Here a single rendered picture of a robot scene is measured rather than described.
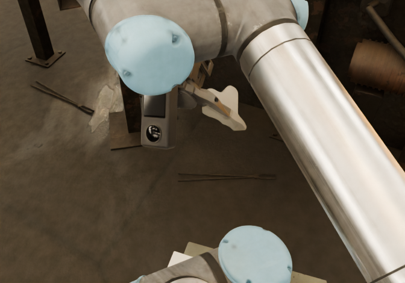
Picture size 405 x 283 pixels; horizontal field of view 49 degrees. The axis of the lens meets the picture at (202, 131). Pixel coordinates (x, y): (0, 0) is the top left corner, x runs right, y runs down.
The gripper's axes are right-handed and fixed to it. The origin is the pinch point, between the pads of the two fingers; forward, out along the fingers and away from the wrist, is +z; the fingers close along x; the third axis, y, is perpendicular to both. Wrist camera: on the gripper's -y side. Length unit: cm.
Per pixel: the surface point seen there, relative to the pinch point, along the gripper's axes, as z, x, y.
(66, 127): 58, 92, 29
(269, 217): 77, 11, 10
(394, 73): 45, -25, 44
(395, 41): 40, -25, 50
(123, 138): 64, 68, 29
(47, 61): 59, 120, 62
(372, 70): 44, -20, 44
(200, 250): 35.3, 11.7, -12.4
